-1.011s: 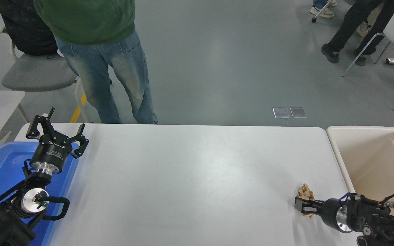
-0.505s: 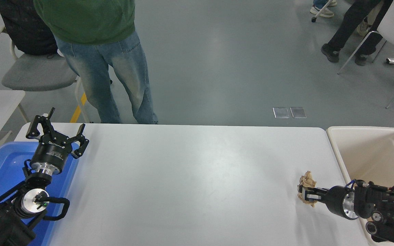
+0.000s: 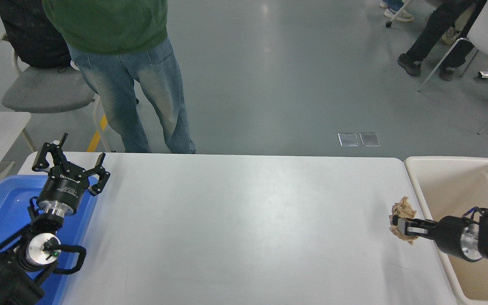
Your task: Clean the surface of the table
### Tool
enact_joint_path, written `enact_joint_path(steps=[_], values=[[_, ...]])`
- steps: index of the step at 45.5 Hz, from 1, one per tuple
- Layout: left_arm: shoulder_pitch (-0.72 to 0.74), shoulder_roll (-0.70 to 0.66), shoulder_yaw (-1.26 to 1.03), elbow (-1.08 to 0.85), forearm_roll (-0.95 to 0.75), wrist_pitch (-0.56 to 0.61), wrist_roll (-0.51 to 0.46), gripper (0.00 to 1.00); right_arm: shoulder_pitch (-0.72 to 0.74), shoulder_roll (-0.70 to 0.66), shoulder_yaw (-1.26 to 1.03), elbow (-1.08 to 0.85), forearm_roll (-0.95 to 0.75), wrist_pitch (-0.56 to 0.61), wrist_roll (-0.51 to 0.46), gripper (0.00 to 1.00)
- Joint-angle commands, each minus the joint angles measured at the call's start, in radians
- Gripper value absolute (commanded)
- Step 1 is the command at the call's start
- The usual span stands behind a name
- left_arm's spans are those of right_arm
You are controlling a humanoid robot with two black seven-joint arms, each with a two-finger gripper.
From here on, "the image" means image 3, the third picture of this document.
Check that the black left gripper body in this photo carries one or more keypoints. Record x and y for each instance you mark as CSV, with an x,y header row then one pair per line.
x,y
64,187

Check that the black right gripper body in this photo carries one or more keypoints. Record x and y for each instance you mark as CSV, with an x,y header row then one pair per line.
x,y
449,235

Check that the tan paper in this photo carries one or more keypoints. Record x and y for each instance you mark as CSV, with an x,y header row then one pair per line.
x,y
405,207

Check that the large pale plastic bin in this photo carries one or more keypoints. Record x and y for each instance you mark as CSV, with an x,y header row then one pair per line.
x,y
451,186

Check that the blue plastic tray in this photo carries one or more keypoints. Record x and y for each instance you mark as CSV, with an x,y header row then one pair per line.
x,y
2,203

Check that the grey seat white chair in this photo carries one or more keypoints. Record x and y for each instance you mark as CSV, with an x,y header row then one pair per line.
x,y
45,91

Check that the person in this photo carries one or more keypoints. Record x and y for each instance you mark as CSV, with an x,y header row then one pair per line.
x,y
112,76
434,29
396,15

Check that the black bag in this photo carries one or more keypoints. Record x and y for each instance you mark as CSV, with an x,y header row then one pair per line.
x,y
28,38

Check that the white rolling chair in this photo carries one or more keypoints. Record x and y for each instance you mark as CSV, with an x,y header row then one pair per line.
x,y
397,15

